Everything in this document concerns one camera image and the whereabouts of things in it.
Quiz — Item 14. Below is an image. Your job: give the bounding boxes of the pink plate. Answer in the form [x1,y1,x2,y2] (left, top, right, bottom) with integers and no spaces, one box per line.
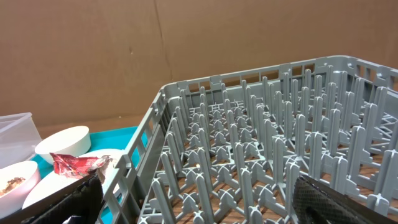
[22,149,123,209]

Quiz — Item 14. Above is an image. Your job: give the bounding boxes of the clear plastic bin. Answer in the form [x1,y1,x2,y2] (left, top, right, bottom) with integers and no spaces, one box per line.
[1,112,42,168]

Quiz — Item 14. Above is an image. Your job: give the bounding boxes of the pink bowl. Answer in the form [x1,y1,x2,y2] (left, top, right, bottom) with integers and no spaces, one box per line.
[1,161,40,218]

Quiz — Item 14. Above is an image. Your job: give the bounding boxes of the brown food chunk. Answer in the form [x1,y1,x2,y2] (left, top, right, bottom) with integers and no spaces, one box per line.
[0,177,25,197]

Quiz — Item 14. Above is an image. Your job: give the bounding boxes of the teal plastic tray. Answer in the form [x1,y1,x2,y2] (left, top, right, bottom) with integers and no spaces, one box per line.
[30,125,148,224]

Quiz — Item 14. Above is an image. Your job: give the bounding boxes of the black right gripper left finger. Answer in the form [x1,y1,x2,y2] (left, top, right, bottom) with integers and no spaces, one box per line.
[1,173,104,224]

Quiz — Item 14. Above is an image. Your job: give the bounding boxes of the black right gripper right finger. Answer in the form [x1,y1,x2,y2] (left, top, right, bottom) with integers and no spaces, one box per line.
[292,175,397,224]

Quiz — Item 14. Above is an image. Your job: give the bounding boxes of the white bowl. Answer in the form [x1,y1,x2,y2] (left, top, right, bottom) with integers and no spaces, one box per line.
[35,126,91,165]

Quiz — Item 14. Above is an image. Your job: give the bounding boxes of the red snack wrapper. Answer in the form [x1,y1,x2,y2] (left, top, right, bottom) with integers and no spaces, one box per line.
[50,153,113,179]

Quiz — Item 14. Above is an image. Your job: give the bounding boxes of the grey dishwasher rack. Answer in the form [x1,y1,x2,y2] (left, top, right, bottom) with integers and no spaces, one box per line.
[97,55,397,223]

